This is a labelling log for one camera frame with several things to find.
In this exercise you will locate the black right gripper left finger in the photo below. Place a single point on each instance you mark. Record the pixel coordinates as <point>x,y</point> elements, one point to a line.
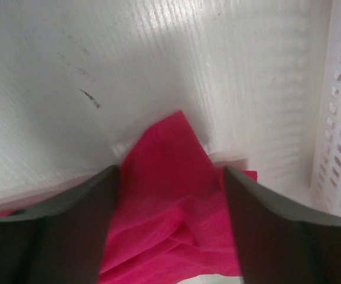
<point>60,239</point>

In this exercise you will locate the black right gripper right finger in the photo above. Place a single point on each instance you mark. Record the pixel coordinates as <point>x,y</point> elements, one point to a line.
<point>279,240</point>

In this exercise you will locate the crimson pink t shirt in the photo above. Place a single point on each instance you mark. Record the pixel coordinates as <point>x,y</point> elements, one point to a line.
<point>171,221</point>

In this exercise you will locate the white perforated plastic basket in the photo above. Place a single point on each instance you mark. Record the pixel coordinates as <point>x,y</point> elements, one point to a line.
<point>326,175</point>

